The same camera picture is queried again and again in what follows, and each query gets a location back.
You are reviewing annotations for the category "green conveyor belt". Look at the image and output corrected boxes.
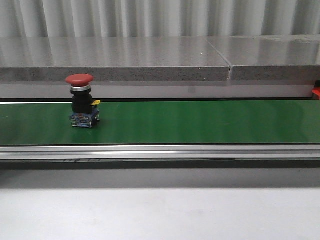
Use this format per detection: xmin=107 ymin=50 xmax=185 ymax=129
xmin=0 ymin=100 xmax=320 ymax=145

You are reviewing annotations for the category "white base panel under slabs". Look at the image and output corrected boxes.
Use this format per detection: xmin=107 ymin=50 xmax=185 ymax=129
xmin=0 ymin=81 xmax=315 ymax=100

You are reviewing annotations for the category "grey stone slab right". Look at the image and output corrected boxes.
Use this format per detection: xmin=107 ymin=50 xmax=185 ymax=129
xmin=207 ymin=35 xmax=320 ymax=85

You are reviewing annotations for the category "grey stone slab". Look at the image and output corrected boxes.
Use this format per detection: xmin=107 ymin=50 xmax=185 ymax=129
xmin=207 ymin=35 xmax=320 ymax=85
xmin=0 ymin=37 xmax=229 ymax=83

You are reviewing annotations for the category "grey stone slab left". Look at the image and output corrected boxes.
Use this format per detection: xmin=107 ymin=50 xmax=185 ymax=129
xmin=0 ymin=37 xmax=229 ymax=83

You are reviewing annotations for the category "red plastic tray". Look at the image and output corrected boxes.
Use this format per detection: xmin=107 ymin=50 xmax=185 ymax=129
xmin=311 ymin=87 xmax=320 ymax=100

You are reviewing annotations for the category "aluminium conveyor side rail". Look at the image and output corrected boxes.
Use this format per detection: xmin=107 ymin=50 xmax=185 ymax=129
xmin=0 ymin=144 xmax=320 ymax=163

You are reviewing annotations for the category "white corrugated wall panel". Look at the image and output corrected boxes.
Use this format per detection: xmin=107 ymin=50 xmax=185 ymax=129
xmin=0 ymin=0 xmax=320 ymax=38

